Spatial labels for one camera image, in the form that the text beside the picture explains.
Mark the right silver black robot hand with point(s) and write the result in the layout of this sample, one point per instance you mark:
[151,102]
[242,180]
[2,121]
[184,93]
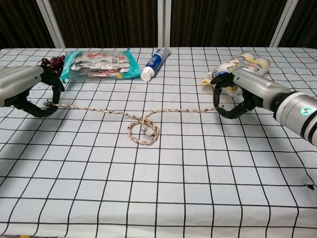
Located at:
[255,86]

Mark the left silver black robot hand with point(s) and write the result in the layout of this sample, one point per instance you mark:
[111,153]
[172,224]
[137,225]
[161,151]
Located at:
[17,81]

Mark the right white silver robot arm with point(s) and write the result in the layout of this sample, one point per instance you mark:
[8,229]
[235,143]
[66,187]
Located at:
[297,114]

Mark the wrapped white paper cup pack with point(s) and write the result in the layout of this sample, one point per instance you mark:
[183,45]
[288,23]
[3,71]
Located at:
[250,62]

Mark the dark red grape bunch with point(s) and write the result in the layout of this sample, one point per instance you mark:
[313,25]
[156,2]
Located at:
[55,62]

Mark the teal edged foil snack bag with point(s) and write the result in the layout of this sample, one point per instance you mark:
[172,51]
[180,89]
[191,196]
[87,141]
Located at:
[99,64]

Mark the blue white toothpaste tube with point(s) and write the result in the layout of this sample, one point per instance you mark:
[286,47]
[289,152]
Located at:
[154,63]

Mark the white black checked tablecloth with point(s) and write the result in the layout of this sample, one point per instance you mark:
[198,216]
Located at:
[158,186]

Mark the white partition frame post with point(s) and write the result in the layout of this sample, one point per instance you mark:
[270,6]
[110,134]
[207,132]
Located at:
[282,24]
[50,24]
[163,24]

